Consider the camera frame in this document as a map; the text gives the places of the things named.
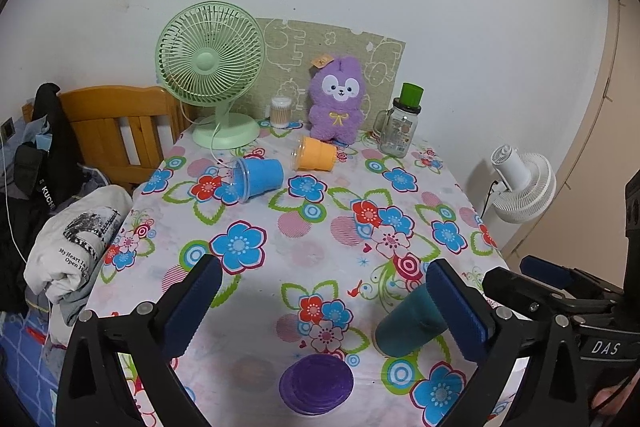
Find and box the grey cloth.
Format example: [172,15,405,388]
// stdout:
[46,284,103,350]

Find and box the green patterned board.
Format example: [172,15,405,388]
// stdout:
[254,17,406,136]

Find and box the person's right hand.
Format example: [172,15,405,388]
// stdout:
[590,374,640,414]

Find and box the wooden door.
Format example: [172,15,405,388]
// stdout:
[500,0,640,269]

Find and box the glass jar with green lid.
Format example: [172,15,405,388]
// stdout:
[378,82,423,158]

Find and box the floral tablecloth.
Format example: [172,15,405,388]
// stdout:
[82,126,532,427]

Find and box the white fan cable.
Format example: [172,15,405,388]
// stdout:
[209,107,237,168]

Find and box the white printed shirt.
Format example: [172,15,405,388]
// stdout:
[23,185,134,308]

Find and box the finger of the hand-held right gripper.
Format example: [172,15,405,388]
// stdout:
[481,268,618,325]
[519,255,627,303]

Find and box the white clip fan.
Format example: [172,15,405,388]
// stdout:
[488,145,558,225]

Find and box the blue bedding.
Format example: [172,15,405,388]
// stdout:
[0,307,68,427]

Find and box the blue plastic cup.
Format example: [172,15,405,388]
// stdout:
[227,157,285,206]

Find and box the purple plush toy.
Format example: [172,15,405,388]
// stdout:
[306,53,369,143]

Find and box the green desk fan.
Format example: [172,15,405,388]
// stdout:
[155,2,267,150]

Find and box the teal plastic cup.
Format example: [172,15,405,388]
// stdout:
[375,282,452,356]

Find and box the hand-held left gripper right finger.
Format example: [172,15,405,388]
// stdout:
[425,258,594,427]

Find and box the purple plastic cup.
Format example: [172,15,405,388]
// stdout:
[279,354,355,414]

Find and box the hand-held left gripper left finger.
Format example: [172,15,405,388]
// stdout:
[54,253,224,427]

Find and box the black jacket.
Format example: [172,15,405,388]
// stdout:
[0,82,97,310]

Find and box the cotton swab container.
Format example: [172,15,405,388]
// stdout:
[270,97,292,130]

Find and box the orange plastic cup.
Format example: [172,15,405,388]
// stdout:
[291,136,339,174]

